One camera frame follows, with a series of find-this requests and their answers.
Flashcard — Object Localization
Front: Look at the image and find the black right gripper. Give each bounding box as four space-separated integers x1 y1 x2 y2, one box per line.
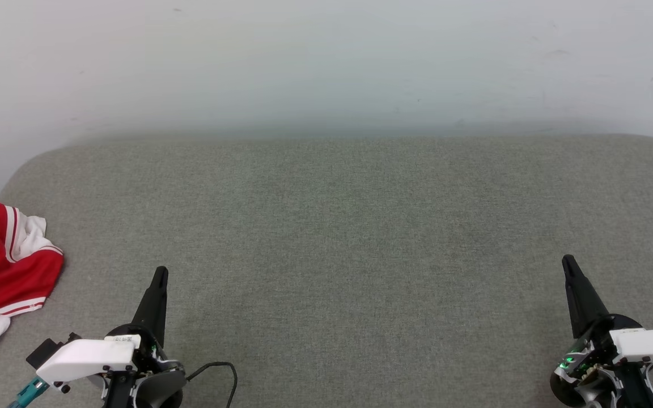
549 254 653 408

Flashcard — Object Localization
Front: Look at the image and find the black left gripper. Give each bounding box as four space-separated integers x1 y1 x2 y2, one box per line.
101 266 186 408

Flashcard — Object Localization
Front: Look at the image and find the red and white shirt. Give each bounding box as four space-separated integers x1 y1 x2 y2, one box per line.
0 202 65 375

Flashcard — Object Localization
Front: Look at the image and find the thin black cable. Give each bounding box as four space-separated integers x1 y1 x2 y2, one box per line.
186 362 239 408

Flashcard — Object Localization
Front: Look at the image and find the teal plug camera cable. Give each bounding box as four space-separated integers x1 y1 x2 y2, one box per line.
6 376 50 408

